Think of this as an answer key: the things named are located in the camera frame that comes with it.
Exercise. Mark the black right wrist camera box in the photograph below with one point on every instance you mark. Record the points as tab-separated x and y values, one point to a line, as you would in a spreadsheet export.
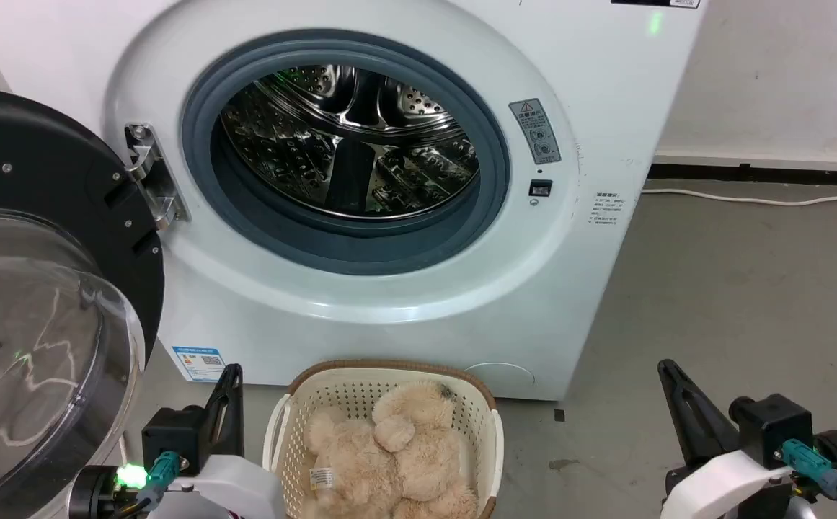
775	429

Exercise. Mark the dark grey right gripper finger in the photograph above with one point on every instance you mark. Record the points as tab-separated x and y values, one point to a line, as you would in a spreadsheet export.
699	425

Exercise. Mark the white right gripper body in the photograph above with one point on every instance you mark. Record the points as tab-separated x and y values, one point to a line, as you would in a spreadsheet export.
728	490

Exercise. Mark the steel washer drum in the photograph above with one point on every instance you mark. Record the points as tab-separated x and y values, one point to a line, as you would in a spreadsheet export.
303	158

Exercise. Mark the black door latch socket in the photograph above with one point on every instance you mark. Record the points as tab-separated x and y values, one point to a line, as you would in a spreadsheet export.
540	189

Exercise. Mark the white front-load washing machine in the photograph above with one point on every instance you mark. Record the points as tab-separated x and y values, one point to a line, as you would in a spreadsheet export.
569	288

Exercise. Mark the small printed text sticker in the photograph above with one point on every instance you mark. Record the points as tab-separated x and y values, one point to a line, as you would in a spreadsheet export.
607	209

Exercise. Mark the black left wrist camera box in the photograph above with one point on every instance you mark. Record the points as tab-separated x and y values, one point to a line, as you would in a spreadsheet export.
173	432

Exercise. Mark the black wall baseboard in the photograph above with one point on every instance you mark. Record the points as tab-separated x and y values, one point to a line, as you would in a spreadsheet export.
764	175

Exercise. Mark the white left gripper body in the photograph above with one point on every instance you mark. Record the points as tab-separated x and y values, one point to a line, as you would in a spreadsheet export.
231	490

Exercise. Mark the blue white energy label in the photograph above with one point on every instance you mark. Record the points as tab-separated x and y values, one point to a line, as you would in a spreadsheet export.
198	362

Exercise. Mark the white plastic laundry basket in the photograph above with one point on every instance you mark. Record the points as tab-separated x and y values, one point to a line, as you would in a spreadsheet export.
346	393

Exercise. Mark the grey warning sticker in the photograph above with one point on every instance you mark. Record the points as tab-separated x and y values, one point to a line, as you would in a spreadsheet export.
535	131

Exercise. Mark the black washer door with glass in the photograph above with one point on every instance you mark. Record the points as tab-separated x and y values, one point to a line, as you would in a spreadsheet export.
29	158

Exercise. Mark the metal door hinge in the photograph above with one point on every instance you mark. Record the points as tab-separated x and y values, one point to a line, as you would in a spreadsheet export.
151	180

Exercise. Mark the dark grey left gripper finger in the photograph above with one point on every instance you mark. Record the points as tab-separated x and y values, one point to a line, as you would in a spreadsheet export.
225	425

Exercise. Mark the beige plush teddy bear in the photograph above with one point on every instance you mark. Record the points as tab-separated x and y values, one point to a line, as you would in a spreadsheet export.
418	461

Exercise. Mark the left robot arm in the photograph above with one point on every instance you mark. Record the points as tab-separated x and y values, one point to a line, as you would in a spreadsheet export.
90	494

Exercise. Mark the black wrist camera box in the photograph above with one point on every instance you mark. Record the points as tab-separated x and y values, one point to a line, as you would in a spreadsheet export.
775	429
173	432

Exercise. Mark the grey rubber door gasket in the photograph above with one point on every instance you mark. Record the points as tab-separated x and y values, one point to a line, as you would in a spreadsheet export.
360	246

